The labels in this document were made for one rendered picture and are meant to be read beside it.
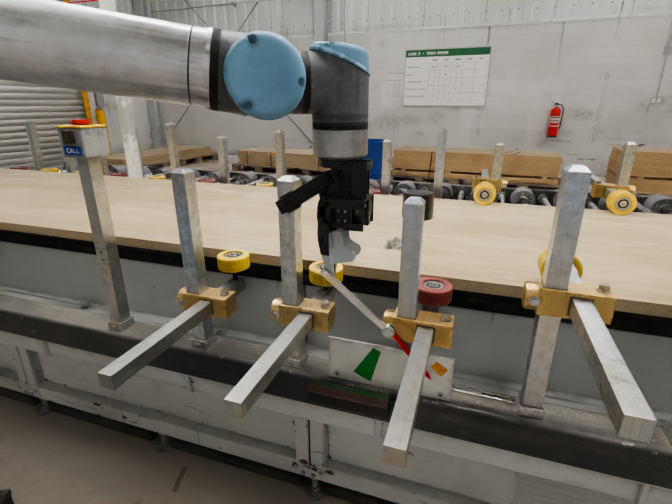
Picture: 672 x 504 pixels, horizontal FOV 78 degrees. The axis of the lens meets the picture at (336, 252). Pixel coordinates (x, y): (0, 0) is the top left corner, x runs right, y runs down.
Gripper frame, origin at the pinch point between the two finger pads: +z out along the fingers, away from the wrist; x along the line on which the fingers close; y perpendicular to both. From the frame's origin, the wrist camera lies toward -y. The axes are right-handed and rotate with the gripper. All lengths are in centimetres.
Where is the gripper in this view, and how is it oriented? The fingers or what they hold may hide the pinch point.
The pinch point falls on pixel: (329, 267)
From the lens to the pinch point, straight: 76.0
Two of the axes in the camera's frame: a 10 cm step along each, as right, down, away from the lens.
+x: 3.2, -3.3, 8.9
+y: 9.5, 1.1, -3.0
